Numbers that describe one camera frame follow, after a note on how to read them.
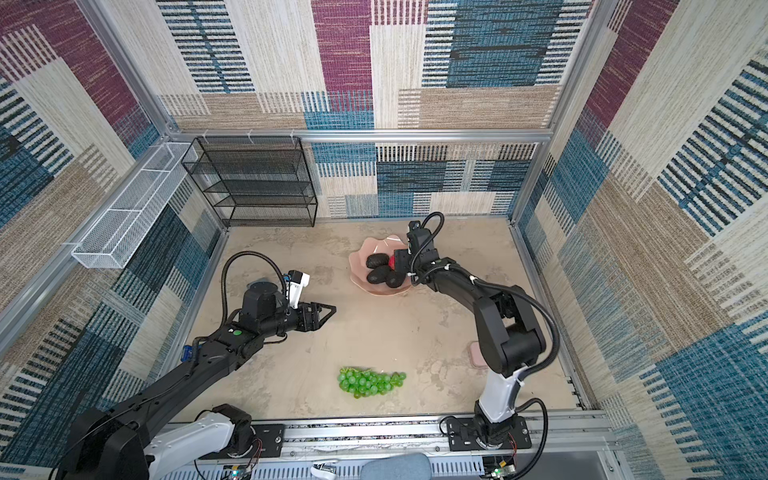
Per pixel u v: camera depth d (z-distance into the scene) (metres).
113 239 0.70
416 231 0.82
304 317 0.70
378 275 1.00
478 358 0.53
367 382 0.78
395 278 0.96
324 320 0.74
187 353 0.82
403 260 0.86
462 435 0.73
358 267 1.03
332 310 0.77
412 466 0.68
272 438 0.73
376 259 1.02
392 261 1.04
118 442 0.39
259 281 1.04
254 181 1.10
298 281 0.74
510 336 0.49
